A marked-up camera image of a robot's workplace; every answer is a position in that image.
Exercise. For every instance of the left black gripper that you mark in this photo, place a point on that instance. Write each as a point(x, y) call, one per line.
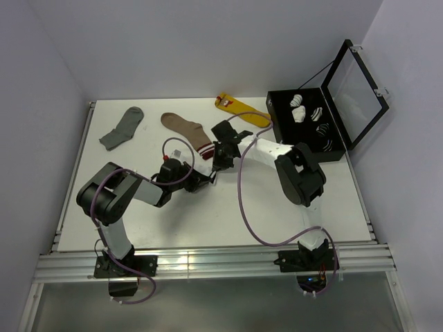
point(196, 180)

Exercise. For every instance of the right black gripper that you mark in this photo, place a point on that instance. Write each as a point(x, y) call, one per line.
point(219, 164)

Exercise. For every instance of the white sock black stripes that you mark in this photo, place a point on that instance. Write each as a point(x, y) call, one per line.
point(202, 166)

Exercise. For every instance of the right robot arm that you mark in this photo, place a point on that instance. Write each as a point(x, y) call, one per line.
point(301, 178)

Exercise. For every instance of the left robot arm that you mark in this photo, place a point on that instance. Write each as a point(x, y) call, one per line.
point(107, 195)

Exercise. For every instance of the brown striped sock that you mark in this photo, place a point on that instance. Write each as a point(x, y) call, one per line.
point(192, 131)

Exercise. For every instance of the yellow sock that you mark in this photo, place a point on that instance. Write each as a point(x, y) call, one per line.
point(230, 105)

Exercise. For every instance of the grey sock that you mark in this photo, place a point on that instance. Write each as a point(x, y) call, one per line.
point(124, 130)

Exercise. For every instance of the black storage box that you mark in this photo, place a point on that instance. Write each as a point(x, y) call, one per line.
point(286, 131)

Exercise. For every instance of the white rolled sock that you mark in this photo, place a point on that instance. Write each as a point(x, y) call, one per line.
point(296, 101)

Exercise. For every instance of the dark striped rolled sock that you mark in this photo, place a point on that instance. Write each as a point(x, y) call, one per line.
point(323, 130)

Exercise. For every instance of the striped rolled sock upper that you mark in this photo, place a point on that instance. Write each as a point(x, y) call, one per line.
point(317, 113)

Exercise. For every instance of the dark rolled sock lower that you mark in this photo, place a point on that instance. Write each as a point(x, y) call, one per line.
point(328, 145)

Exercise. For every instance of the box lid with glass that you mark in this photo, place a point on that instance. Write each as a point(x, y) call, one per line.
point(353, 97)

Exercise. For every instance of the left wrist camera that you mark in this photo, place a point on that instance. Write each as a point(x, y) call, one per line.
point(174, 155)

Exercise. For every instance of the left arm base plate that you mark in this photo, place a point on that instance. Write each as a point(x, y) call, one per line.
point(137, 266)

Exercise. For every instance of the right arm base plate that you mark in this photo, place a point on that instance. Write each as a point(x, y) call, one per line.
point(290, 261)

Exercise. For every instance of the aluminium frame rail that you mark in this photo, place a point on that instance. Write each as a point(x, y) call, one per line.
point(252, 261)

